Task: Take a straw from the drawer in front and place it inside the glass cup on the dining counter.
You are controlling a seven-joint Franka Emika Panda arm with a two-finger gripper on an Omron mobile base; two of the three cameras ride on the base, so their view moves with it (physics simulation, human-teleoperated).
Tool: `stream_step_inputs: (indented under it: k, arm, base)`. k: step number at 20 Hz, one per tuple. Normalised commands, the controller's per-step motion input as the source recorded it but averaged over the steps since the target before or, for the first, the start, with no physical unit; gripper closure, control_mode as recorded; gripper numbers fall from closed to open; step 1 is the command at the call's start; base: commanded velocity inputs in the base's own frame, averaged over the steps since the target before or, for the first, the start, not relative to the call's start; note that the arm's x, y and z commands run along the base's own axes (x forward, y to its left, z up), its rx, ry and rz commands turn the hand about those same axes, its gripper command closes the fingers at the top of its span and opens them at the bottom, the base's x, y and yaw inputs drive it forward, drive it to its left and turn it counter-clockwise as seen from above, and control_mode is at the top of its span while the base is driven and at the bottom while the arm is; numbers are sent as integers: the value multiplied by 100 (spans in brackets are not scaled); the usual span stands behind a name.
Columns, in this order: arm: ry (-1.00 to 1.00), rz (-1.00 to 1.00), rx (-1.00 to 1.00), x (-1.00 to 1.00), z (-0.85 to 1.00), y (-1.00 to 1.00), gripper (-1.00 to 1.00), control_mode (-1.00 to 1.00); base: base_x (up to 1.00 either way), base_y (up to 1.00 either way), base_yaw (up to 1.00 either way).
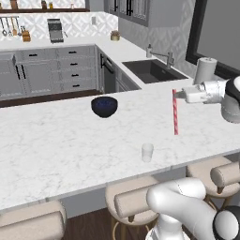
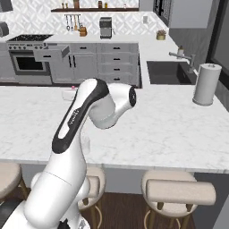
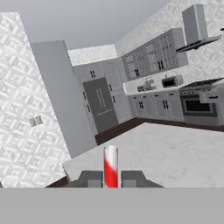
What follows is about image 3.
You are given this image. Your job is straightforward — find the red and white striped straw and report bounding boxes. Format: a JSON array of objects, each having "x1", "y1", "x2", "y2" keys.
[{"x1": 103, "y1": 145, "x2": 119, "y2": 189}]

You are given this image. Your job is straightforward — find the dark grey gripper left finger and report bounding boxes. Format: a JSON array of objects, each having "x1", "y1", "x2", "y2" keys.
[{"x1": 68, "y1": 171, "x2": 105, "y2": 189}]

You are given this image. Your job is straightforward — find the grey base cupboard run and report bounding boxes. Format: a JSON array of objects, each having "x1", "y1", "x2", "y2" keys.
[{"x1": 128, "y1": 89, "x2": 186, "y2": 123}]

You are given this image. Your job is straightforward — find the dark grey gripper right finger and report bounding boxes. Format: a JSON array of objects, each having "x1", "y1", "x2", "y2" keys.
[{"x1": 120, "y1": 171, "x2": 165, "y2": 189}]

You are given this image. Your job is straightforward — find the grey tall side panel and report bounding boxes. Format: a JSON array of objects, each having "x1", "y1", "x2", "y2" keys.
[{"x1": 31, "y1": 39, "x2": 98, "y2": 158}]

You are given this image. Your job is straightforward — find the grey wall cupboards with glass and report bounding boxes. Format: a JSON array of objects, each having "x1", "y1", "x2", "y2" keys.
[{"x1": 121, "y1": 27, "x2": 189, "y2": 82}]

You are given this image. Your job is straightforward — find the grey range hood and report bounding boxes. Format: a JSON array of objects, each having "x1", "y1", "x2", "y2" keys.
[{"x1": 175, "y1": 3, "x2": 222, "y2": 53}]

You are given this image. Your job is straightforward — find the grey wall socket plate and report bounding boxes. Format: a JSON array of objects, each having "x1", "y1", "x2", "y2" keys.
[{"x1": 28, "y1": 115, "x2": 44, "y2": 128}]

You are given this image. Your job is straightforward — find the steel oven with hob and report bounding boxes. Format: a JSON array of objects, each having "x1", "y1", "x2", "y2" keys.
[{"x1": 178, "y1": 77, "x2": 224, "y2": 128}]

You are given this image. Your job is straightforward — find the grey sink tap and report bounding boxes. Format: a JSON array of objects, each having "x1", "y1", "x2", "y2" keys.
[{"x1": 143, "y1": 76, "x2": 156, "y2": 88}]

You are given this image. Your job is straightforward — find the grey fridge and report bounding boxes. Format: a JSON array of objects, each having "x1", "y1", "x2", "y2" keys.
[{"x1": 82, "y1": 76, "x2": 120, "y2": 135}]

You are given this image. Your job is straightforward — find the grey tall cupboard run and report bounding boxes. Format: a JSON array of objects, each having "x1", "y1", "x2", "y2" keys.
[{"x1": 72, "y1": 57, "x2": 136, "y2": 137}]

